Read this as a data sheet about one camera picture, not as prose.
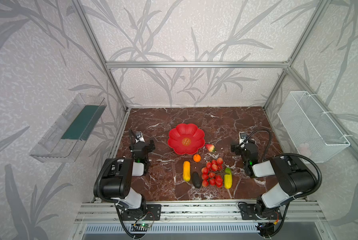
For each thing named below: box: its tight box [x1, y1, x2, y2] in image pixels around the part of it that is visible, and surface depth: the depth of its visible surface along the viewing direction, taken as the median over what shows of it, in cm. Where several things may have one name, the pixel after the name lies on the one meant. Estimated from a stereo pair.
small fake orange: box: [193, 154, 202, 163], surface depth 92 cm
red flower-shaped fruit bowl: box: [167, 123, 206, 155], surface depth 104 cm
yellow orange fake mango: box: [183, 160, 191, 182], surface depth 87 cm
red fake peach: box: [205, 143, 216, 153], surface depth 96 cm
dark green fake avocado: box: [192, 171, 202, 189], surface depth 82 cm
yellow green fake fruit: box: [224, 167, 233, 190], surface depth 82 cm
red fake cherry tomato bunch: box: [201, 157, 223, 188], surface depth 84 cm
